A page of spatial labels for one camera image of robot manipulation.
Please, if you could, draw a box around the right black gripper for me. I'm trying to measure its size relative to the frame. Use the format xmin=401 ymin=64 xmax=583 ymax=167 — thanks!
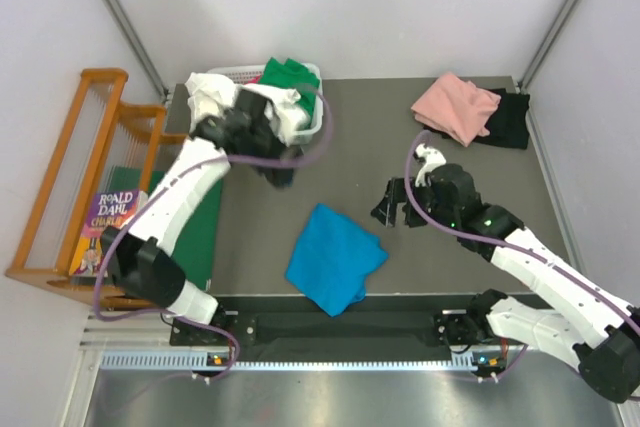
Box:
xmin=371 ymin=178 xmax=458 ymax=229

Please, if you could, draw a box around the blue t-shirt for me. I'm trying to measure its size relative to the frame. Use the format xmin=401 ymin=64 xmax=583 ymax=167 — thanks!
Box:
xmin=285 ymin=203 xmax=389 ymax=317

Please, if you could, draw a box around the white t-shirt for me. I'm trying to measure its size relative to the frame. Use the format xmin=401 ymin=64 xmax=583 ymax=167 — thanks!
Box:
xmin=186 ymin=73 xmax=311 ymax=146

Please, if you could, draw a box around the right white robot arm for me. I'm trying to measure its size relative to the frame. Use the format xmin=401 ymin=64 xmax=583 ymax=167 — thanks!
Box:
xmin=371 ymin=161 xmax=639 ymax=404

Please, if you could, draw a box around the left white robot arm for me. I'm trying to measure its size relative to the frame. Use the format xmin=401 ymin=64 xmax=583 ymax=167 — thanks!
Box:
xmin=100 ymin=87 xmax=309 ymax=344

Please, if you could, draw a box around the white plastic laundry basket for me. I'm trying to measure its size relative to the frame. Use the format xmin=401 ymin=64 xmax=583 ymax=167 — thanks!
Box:
xmin=208 ymin=63 xmax=324 ymax=145

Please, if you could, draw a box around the green t-shirt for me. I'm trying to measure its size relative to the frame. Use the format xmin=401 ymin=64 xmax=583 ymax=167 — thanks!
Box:
xmin=257 ymin=58 xmax=320 ymax=128

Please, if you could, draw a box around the pink folded t-shirt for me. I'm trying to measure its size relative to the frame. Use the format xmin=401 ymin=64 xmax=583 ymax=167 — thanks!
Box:
xmin=411 ymin=72 xmax=501 ymax=147

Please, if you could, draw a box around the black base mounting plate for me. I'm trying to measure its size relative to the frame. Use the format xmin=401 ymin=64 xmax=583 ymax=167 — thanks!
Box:
xmin=168 ymin=310 xmax=527 ymax=349

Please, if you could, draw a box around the black folded t-shirt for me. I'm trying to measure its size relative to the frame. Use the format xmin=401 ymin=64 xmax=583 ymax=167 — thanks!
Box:
xmin=427 ymin=89 xmax=529 ymax=149

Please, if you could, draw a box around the wooden book rack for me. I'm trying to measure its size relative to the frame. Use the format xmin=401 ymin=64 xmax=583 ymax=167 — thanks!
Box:
xmin=5 ymin=68 xmax=187 ymax=305

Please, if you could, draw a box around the Roald Dahl book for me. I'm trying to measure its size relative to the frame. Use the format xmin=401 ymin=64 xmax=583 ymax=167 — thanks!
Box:
xmin=69 ymin=189 xmax=148 ymax=277

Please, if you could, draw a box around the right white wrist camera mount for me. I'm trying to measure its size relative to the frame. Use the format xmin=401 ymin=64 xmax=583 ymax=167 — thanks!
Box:
xmin=413 ymin=143 xmax=447 ymax=187

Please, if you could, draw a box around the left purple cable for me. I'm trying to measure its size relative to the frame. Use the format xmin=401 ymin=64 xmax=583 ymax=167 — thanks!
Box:
xmin=92 ymin=87 xmax=334 ymax=388

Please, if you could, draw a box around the purple cable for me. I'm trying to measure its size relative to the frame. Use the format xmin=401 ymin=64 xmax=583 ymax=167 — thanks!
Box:
xmin=92 ymin=87 xmax=334 ymax=388
xmin=404 ymin=129 xmax=640 ymax=384

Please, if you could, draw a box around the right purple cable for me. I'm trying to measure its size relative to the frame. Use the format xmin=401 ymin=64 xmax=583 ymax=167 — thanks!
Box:
xmin=404 ymin=129 xmax=640 ymax=384

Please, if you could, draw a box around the white slotted cable duct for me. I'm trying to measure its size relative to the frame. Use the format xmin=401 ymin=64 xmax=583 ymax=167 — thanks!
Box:
xmin=99 ymin=350 xmax=506 ymax=373

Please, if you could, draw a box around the left aluminium frame post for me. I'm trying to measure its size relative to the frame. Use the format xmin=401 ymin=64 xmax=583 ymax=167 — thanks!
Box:
xmin=102 ymin=0 xmax=170 ymax=100

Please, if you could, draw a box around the aluminium frame post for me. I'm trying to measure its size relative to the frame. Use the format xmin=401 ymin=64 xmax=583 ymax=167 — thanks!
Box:
xmin=517 ymin=0 xmax=581 ymax=91
xmin=102 ymin=0 xmax=170 ymax=100

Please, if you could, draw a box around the right aluminium frame post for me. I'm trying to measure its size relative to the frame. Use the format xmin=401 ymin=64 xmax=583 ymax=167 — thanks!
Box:
xmin=517 ymin=0 xmax=581 ymax=91

